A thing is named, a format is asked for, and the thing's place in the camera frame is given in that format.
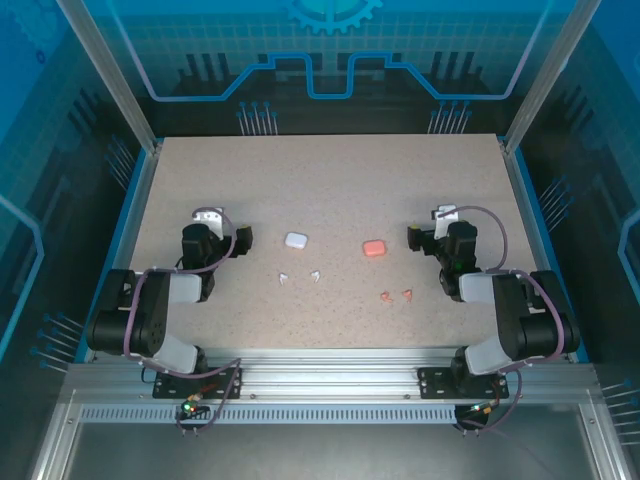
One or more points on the pink earbud charging case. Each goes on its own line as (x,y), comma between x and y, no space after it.
(374,249)

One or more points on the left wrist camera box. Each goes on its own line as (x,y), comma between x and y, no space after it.
(205,216)

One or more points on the white earbud charging case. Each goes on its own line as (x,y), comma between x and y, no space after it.
(296,240)

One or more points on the aluminium table side rail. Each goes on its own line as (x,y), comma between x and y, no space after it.
(531,220)
(132,220)

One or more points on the aluminium frame post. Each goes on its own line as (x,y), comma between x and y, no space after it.
(550,85)
(110,85)

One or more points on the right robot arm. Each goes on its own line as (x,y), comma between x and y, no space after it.
(535,325)

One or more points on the aluminium extrusion mounting rail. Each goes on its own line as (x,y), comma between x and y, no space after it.
(325,375)

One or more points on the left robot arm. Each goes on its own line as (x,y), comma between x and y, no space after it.
(155,330)

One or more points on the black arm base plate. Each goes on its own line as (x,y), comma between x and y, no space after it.
(435,385)
(170,387)

